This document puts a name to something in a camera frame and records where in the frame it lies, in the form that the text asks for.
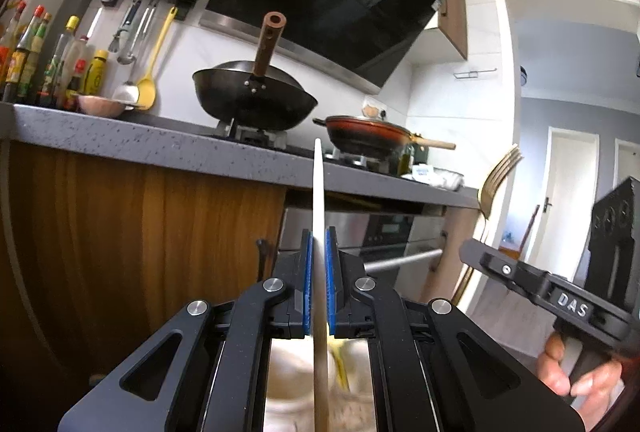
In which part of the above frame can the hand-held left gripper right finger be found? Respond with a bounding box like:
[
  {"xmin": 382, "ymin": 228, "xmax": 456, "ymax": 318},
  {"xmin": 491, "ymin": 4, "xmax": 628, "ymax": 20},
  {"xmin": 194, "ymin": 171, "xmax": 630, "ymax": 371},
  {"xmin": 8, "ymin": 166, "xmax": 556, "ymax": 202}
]
[{"xmin": 325, "ymin": 226, "xmax": 586, "ymax": 432}]

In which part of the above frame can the metal ladle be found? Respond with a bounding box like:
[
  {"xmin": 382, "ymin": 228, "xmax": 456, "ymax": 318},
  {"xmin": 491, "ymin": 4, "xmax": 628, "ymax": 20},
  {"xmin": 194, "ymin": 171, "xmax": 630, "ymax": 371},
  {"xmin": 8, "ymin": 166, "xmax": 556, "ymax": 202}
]
[{"xmin": 111, "ymin": 0, "xmax": 160, "ymax": 105}]

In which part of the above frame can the olive oil bottle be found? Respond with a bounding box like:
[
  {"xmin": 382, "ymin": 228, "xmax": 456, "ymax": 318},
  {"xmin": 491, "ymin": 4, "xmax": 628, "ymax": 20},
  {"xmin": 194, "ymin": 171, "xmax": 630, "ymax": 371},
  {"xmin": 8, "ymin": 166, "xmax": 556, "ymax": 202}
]
[{"xmin": 398, "ymin": 144, "xmax": 416, "ymax": 178}]

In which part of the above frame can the metal wall bracket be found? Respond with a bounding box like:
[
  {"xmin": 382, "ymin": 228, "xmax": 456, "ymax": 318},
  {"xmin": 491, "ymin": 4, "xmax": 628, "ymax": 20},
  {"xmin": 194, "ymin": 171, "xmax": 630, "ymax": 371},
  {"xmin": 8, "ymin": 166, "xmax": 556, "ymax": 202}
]
[{"xmin": 454, "ymin": 67, "xmax": 498, "ymax": 80}]

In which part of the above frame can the row of sauce bottles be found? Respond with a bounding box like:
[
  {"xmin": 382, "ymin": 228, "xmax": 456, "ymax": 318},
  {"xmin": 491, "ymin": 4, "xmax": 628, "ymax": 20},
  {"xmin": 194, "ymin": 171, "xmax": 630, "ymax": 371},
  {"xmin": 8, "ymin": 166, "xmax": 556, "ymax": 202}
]
[{"xmin": 0, "ymin": 1, "xmax": 110, "ymax": 109}]

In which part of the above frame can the metal peeler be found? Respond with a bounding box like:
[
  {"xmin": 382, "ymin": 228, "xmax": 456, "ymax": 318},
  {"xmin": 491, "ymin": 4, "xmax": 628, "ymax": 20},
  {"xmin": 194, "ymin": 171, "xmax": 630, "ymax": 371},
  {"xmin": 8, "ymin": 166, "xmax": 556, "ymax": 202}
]
[{"xmin": 107, "ymin": 0, "xmax": 143, "ymax": 54}]

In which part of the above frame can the person's right hand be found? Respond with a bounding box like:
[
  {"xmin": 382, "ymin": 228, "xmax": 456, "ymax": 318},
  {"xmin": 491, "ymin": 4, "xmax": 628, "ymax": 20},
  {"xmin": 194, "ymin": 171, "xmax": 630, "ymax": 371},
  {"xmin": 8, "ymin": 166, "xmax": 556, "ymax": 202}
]
[{"xmin": 539, "ymin": 329, "xmax": 628, "ymax": 415}]

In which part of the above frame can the gas stove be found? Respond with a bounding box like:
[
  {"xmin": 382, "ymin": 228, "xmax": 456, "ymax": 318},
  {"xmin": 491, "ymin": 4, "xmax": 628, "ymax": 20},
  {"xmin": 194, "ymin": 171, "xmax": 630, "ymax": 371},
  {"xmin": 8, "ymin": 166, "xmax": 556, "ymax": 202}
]
[{"xmin": 215, "ymin": 119, "xmax": 401, "ymax": 173}]

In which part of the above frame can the yellow plastic spatula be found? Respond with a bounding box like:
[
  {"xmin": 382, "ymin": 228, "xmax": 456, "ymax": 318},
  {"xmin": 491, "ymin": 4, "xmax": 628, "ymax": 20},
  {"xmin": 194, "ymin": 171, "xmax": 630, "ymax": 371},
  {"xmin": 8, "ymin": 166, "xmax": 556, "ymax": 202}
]
[{"xmin": 136, "ymin": 6, "xmax": 179, "ymax": 111}]

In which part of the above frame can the white bowl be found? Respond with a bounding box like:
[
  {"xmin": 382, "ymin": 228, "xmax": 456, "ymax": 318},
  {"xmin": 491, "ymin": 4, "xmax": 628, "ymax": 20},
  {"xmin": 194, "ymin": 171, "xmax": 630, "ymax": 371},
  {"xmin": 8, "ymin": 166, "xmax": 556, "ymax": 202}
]
[{"xmin": 410, "ymin": 164, "xmax": 466, "ymax": 190}]

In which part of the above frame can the red pan with wooden handle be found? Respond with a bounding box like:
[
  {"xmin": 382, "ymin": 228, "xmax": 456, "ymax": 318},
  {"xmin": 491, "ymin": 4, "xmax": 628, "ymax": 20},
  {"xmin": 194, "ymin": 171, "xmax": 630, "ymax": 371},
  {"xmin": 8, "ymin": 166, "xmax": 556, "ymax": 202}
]
[{"xmin": 313, "ymin": 114, "xmax": 457, "ymax": 161}]

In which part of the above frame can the white interior door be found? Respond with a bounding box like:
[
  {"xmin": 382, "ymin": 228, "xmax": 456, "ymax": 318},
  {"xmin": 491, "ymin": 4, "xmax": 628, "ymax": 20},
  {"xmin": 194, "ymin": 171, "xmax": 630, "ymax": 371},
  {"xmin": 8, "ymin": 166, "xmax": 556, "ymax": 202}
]
[{"xmin": 542, "ymin": 126, "xmax": 601, "ymax": 258}]

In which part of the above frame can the wooden base cabinet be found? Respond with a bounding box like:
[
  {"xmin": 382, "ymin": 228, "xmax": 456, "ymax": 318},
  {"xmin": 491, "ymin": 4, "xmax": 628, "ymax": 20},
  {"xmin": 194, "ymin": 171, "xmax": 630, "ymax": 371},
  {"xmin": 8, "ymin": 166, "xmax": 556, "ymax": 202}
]
[{"xmin": 0, "ymin": 139, "xmax": 288, "ymax": 393}]

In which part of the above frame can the stainless steel oven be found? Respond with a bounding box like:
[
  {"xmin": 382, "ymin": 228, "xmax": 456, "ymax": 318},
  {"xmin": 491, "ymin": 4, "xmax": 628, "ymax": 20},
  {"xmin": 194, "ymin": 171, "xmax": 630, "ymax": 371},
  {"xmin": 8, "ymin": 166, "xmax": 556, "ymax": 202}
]
[{"xmin": 277, "ymin": 204, "xmax": 448, "ymax": 300}]

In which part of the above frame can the black wok with wooden handle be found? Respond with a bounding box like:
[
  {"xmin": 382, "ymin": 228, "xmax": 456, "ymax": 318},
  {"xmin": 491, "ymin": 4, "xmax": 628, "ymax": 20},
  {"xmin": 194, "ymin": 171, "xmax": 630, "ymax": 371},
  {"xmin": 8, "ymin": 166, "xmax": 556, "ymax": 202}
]
[{"xmin": 192, "ymin": 11, "xmax": 319, "ymax": 131}]

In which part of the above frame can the grey kitchen countertop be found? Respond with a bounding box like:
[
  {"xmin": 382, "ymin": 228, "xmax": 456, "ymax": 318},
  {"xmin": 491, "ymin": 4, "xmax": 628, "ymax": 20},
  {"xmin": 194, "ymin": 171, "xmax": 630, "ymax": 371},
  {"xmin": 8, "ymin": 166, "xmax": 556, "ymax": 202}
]
[{"xmin": 0, "ymin": 102, "xmax": 481, "ymax": 210}]

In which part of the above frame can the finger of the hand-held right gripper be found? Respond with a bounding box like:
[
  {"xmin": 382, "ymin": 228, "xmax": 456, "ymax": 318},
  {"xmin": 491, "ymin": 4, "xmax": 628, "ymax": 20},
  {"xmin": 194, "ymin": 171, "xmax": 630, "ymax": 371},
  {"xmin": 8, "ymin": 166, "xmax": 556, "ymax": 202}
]
[{"xmin": 459, "ymin": 238, "xmax": 556, "ymax": 302}]

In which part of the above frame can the pink bowl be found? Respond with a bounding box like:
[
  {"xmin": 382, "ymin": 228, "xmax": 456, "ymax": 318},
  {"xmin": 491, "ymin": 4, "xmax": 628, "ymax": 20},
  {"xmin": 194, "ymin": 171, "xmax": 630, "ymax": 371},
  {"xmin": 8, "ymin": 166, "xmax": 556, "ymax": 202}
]
[{"xmin": 75, "ymin": 94, "xmax": 126, "ymax": 119}]

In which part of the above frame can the light wooden chopstick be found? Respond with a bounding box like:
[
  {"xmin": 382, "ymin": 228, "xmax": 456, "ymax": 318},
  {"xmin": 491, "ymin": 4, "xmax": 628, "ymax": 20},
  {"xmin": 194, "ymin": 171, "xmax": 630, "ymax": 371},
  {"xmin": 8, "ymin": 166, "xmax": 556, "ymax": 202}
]
[{"xmin": 311, "ymin": 138, "xmax": 332, "ymax": 432}]

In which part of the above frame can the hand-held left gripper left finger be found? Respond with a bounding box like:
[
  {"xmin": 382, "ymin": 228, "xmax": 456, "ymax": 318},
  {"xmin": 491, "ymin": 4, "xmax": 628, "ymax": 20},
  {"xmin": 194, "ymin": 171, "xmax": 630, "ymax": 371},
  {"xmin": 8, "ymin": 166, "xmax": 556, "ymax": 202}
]
[{"xmin": 57, "ymin": 227, "xmax": 316, "ymax": 432}]

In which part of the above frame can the gold metal fork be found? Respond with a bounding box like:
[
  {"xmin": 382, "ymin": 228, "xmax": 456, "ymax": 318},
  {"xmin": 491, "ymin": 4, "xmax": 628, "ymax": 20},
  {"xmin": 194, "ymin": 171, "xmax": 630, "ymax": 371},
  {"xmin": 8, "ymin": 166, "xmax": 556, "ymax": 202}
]
[{"xmin": 452, "ymin": 144, "xmax": 523, "ymax": 308}]

